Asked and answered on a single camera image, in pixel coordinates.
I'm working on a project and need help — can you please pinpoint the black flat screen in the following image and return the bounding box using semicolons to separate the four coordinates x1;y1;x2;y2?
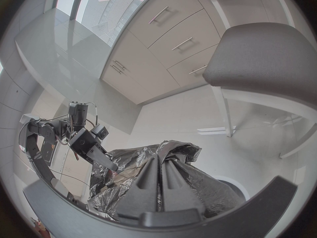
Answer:
40;139;58;167

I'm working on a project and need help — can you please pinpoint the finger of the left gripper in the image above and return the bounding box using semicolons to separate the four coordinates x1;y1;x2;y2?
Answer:
86;144;119;171

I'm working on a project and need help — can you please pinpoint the black plastic bag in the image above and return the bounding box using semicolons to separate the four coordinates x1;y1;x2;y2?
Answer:
87;140;244;220

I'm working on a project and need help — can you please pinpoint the window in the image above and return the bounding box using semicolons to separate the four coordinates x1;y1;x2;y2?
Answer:
43;0;159;48

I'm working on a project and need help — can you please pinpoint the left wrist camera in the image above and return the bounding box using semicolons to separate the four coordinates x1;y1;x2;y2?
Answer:
90;124;108;140

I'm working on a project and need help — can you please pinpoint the black cable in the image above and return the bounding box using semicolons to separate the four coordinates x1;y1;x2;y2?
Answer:
50;169;91;186

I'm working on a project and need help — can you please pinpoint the beige cabinet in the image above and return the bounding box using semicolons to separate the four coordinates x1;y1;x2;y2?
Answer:
100;0;224;106

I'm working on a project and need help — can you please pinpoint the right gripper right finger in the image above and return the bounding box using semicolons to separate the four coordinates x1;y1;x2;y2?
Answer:
158;159;206;219

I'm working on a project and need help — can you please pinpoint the grey chair with white legs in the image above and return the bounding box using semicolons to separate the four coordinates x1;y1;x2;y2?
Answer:
193;0;317;159

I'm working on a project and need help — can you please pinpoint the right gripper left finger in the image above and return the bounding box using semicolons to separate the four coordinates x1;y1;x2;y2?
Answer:
116;155;159;220

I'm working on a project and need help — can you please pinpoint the white trash bin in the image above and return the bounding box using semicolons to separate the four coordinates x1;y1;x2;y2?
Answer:
215;175;250;204

